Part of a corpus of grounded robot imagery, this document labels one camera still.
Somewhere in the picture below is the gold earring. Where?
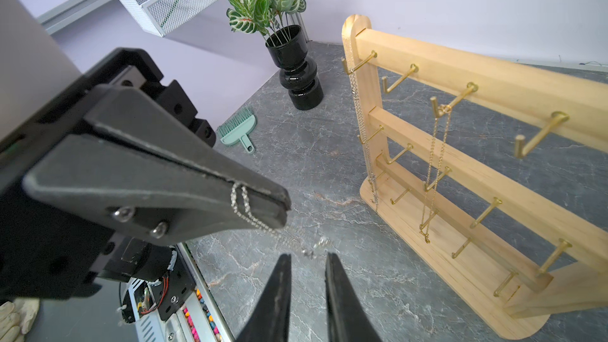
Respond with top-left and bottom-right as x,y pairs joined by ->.
419,104 -> 452,244

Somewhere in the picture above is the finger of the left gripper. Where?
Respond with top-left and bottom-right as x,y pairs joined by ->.
85,85 -> 291,209

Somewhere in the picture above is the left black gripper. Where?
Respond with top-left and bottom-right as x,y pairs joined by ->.
1,47 -> 289,301

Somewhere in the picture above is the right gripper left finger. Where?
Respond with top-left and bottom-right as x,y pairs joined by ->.
236,254 -> 292,342

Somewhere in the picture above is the teal dustpan brush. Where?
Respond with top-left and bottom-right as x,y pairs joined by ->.
217,107 -> 257,155

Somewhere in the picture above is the wooden jewelry display stand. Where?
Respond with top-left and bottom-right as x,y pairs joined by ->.
342,14 -> 607,340

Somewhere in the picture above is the silver necklace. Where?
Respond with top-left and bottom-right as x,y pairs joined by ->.
347,51 -> 381,214

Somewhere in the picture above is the black plant pot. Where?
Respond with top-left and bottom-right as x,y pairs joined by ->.
265,25 -> 324,111

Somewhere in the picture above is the green artificial potted plant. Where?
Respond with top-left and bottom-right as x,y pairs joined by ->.
226,0 -> 307,47

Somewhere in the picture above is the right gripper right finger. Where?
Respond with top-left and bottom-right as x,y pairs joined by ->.
326,253 -> 381,342

